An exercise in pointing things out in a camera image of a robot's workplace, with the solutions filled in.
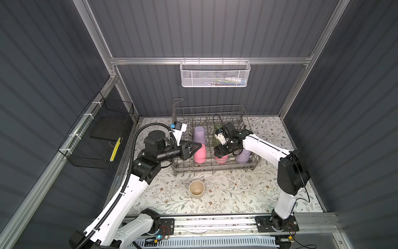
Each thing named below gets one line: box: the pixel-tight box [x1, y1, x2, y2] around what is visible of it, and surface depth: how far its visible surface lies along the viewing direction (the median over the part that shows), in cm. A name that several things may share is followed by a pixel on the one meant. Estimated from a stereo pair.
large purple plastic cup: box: [193, 126, 206, 145], surface depth 93 cm
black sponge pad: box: [89, 116, 127, 141], surface depth 77 cm
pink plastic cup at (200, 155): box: [193, 143, 207, 164], surface depth 89 cm
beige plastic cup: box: [188, 180, 205, 200], surface depth 85 cm
